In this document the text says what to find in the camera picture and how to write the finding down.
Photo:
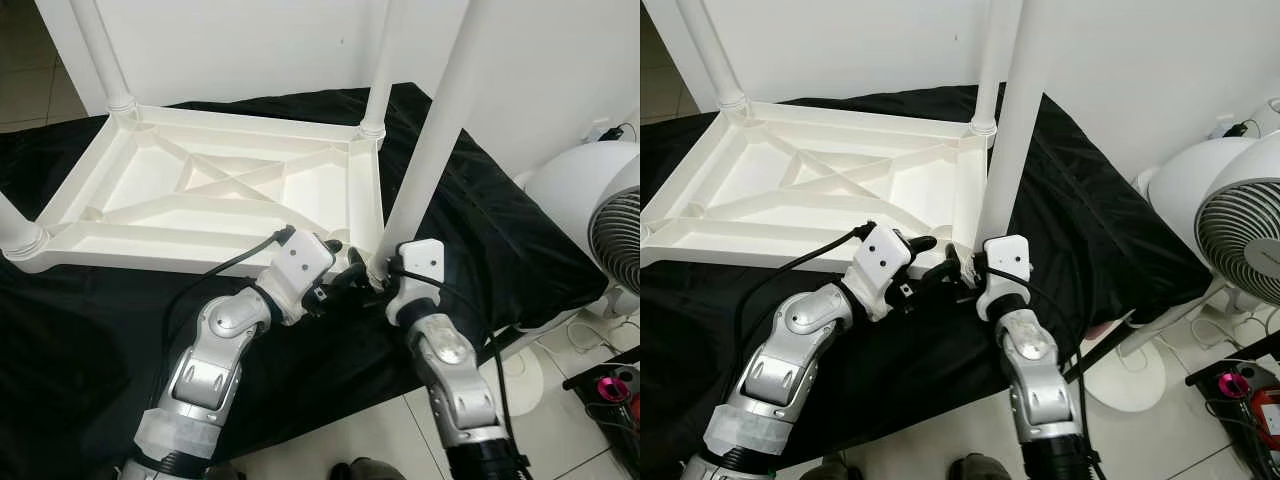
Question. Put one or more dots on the black fabric table cover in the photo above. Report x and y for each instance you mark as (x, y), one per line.
(80, 330)
(700, 330)

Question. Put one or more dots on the white wall socket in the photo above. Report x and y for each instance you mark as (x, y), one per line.
(610, 131)
(1237, 129)

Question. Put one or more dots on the white round fan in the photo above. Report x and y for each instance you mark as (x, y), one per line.
(1185, 185)
(570, 180)

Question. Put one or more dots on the white plastic table top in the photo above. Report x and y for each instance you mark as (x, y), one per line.
(365, 190)
(965, 190)

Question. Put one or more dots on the white plastic table leg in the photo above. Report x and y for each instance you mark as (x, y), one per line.
(988, 70)
(712, 55)
(18, 235)
(380, 70)
(105, 55)
(440, 120)
(1020, 100)

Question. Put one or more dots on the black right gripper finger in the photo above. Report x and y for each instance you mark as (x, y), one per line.
(369, 267)
(964, 263)

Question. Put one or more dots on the grey robot right foot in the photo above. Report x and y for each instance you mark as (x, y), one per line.
(365, 470)
(978, 468)

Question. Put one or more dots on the pink padded table corner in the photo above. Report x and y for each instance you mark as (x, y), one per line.
(1110, 328)

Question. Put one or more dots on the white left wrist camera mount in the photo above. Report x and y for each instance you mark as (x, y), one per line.
(880, 260)
(300, 265)

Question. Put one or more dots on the black flat bar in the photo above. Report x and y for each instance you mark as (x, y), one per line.
(1228, 364)
(598, 374)

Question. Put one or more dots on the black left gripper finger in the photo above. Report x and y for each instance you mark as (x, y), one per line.
(921, 245)
(938, 274)
(346, 277)
(334, 248)

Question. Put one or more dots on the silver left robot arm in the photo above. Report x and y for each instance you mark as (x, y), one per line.
(780, 370)
(205, 370)

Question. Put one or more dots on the grey robot foot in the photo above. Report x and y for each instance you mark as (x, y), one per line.
(978, 468)
(822, 470)
(365, 470)

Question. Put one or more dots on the red box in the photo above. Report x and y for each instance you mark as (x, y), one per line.
(1268, 415)

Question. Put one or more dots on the black metal table leg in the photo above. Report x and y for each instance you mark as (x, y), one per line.
(500, 340)
(1098, 350)

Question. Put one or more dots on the grey robot left foot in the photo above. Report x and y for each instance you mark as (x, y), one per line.
(822, 470)

